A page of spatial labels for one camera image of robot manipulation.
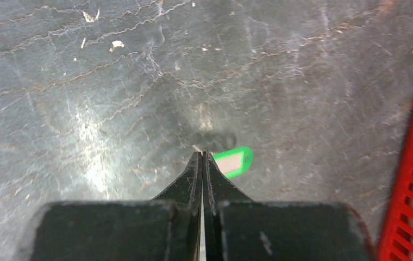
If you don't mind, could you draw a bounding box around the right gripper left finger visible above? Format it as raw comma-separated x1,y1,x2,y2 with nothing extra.
14,152,202,260

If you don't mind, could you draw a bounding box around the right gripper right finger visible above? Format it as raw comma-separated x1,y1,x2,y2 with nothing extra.
202,152,376,260

